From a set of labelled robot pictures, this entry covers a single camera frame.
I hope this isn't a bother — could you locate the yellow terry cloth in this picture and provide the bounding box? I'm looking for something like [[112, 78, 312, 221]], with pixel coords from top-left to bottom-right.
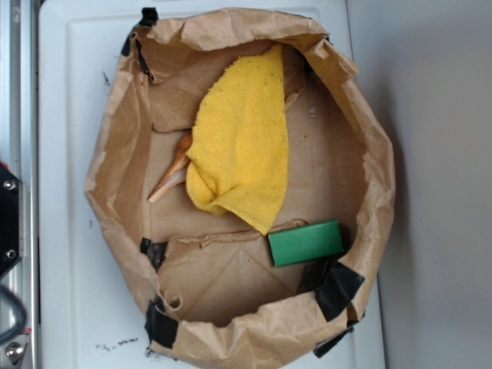
[[186, 44, 289, 235]]

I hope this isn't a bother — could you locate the orange spiral sea shell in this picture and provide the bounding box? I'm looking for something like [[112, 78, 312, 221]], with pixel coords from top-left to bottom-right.
[[148, 132, 192, 203]]

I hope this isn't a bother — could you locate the green rectangular box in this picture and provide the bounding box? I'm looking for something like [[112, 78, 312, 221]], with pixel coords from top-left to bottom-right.
[[268, 220, 344, 267]]

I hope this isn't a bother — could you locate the brown paper bag bin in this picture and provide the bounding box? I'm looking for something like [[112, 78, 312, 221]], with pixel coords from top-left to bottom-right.
[[85, 8, 395, 368]]

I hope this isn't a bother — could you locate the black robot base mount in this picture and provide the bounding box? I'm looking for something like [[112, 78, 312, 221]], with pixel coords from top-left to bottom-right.
[[1, 161, 23, 279]]

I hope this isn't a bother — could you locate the aluminium frame rail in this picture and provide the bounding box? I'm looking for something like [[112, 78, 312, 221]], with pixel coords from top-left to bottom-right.
[[1, 1, 42, 368]]

